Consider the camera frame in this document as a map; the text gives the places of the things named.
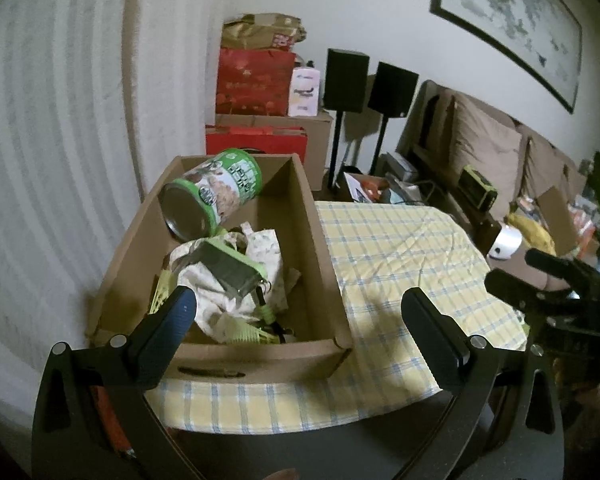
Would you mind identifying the yellow-green plastic shuttlecock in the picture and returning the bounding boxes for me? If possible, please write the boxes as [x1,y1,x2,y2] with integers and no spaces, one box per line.
[148,269,178,315]

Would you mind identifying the green handled window squeegee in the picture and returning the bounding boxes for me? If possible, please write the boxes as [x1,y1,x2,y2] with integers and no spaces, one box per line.
[224,285,287,344]

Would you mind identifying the green rectangular case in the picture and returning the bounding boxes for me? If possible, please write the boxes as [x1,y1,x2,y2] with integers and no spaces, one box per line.
[195,238,268,300]

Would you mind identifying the green snack canister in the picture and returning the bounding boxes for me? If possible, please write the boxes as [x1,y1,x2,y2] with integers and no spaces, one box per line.
[159,148,263,242]

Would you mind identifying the person's right hand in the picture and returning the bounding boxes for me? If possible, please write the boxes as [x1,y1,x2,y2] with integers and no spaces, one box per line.
[565,385,600,451]

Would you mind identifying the yellow cloth on sofa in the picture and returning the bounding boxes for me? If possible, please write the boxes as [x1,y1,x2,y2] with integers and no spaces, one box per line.
[505,212,557,256]

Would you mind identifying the cardboard piece on sofa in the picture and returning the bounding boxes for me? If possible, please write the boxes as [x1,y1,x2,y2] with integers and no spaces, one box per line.
[536,186,578,257]

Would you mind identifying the white round gadget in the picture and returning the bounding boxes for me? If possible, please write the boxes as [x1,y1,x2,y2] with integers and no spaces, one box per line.
[488,224,524,261]

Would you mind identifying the green black radio device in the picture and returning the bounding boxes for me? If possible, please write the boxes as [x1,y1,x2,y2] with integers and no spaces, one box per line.
[457,165,498,212]

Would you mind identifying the brown back cushion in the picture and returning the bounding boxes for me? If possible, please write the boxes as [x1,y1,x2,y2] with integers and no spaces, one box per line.
[449,94,522,219]

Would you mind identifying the open brown cardboard box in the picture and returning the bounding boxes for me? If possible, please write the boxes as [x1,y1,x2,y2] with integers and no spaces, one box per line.
[87,150,353,384]

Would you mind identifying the brown sofa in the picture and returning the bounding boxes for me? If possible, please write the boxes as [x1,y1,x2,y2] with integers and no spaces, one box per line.
[400,80,586,292]

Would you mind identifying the clutter box behind table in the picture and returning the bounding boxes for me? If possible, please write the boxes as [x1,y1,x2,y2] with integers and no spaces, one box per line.
[336,152,425,205]

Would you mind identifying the right black speaker on stand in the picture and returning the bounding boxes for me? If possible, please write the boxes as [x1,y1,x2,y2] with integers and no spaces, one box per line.
[367,62,419,174]

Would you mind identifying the black speaker on stand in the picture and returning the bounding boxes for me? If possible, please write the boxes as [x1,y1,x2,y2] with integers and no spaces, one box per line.
[323,48,370,188]
[367,62,419,174]

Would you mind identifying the framed ink painting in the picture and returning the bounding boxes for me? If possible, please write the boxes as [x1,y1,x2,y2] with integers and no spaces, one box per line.
[430,0,582,112]

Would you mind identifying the large brown cardboard box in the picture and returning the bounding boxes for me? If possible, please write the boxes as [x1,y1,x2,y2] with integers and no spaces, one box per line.
[214,110,332,192]

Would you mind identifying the left black speaker on stand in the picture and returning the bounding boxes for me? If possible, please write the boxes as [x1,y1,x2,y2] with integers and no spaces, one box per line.
[323,48,370,188]

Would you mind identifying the red collection gift box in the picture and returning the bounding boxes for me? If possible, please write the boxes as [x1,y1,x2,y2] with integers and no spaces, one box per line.
[206,126,308,162]

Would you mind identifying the white pink small box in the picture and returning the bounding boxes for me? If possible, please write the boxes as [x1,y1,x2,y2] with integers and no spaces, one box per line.
[287,66,321,117]

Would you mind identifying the white sheer curtain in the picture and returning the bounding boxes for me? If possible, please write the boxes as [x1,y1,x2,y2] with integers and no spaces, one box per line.
[0,0,232,411]

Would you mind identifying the red gift bag upper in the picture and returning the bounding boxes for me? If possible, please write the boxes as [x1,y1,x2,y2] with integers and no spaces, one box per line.
[215,48,296,116]

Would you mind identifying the brown crumpled paper bag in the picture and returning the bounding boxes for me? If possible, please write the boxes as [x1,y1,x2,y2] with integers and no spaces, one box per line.
[221,13,306,51]

